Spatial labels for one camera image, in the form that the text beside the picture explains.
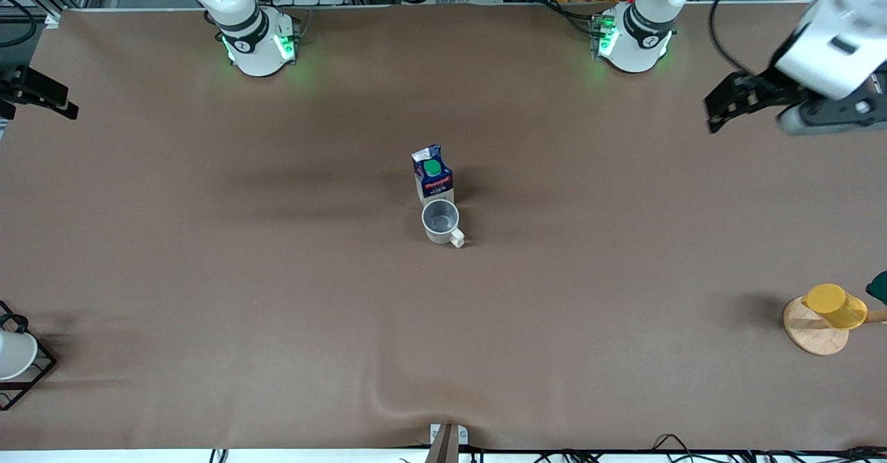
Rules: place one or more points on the dark green object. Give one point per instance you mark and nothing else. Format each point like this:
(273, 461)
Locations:
(879, 288)

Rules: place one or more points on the cream cup with grey inside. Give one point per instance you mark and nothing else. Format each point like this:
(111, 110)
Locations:
(441, 222)

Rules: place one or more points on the white cup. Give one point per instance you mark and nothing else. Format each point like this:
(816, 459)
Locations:
(14, 355)

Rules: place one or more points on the blue and white milk carton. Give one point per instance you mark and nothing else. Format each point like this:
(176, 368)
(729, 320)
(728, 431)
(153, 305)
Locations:
(434, 179)

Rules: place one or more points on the metal table bracket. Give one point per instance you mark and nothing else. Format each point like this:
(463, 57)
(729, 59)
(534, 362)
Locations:
(445, 439)

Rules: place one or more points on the yellow cup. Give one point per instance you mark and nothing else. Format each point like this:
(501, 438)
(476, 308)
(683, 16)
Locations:
(835, 305)

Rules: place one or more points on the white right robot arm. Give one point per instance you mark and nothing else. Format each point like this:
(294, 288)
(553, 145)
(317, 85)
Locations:
(256, 40)

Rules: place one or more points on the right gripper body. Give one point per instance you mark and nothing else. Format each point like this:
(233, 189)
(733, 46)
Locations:
(21, 89)

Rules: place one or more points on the wooden mug stand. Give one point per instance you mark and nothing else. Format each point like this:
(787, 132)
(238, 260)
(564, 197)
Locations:
(814, 335)

